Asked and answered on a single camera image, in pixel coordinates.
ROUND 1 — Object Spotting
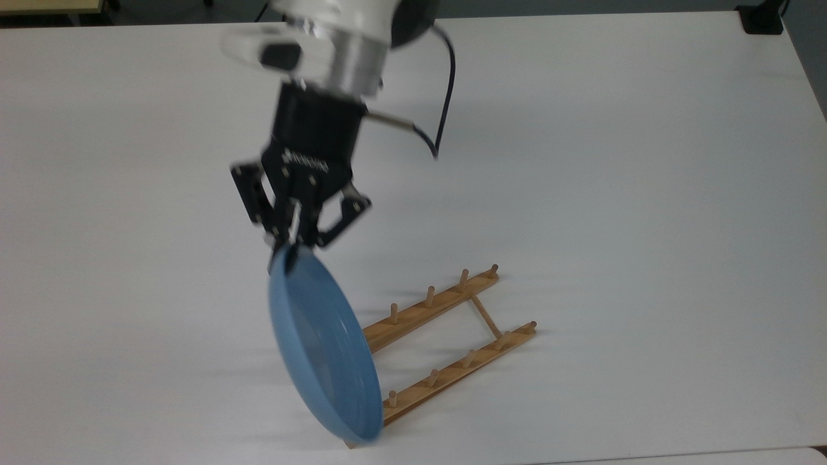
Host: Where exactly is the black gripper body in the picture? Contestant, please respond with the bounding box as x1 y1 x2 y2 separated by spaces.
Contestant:
262 83 368 207

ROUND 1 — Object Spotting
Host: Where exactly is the black table corner clamp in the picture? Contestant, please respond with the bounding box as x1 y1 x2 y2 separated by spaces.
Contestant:
737 0 790 36

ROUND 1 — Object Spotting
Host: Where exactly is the blue round plate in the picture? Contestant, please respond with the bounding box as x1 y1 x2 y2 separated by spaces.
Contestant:
268 242 385 446

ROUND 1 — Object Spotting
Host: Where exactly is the yellow wooden table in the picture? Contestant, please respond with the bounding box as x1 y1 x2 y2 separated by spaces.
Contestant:
0 0 105 17

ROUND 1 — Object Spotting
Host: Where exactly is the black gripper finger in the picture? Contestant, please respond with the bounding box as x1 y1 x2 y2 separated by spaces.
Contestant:
231 161 299 258
302 183 373 249

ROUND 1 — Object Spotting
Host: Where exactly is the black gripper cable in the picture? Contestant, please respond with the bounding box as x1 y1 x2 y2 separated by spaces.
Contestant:
365 23 457 161

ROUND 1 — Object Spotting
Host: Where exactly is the wooden plate rack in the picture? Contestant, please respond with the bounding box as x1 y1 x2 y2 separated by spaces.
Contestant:
346 263 538 450

